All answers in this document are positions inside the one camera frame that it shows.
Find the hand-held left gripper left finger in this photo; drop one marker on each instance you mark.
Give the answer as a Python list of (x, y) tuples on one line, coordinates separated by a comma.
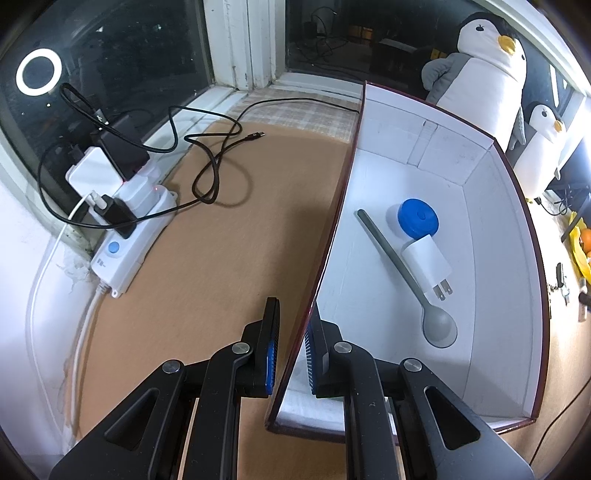
[(271, 360)]

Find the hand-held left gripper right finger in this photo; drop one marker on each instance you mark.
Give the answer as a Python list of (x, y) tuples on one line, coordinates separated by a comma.
[(310, 364)]

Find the grey spoon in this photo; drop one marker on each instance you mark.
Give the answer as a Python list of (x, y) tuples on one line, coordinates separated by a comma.
[(438, 330)]

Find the white plug charger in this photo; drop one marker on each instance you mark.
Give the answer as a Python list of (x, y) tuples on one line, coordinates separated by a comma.
[(425, 263)]

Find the blue round lid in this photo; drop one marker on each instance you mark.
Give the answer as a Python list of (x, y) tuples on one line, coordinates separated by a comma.
[(418, 217)]

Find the red cardboard box white inside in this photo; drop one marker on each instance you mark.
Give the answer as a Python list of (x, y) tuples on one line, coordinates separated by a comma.
[(489, 286)]

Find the black cylinder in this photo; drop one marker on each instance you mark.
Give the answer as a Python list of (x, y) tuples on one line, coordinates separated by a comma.
[(561, 275)]

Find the white power strip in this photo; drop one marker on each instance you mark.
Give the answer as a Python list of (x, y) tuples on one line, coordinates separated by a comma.
[(138, 235)]

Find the small black plug charger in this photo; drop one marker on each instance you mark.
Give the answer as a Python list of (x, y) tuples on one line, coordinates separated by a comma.
[(115, 214)]

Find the plaid cloth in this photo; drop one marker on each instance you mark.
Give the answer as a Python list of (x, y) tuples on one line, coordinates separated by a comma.
[(295, 117)]

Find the white power adapter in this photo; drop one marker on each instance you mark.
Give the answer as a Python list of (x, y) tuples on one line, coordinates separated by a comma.
[(90, 168)]

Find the large black power adapter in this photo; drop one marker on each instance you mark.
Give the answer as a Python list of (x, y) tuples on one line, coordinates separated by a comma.
[(120, 143)]

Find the yellow leaf-shaped bowl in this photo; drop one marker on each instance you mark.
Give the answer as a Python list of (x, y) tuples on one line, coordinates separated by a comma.
[(577, 254)]

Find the orange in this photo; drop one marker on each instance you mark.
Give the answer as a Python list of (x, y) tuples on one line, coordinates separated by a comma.
[(586, 237)]

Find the small penguin plush toy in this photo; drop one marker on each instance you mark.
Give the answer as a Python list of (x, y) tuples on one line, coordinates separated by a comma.
[(540, 152)]

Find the large penguin plush toy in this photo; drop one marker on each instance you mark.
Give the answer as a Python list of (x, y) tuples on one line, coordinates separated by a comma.
[(480, 78)]

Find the white window frame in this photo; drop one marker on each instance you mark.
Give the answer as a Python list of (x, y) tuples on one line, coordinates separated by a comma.
[(240, 46)]

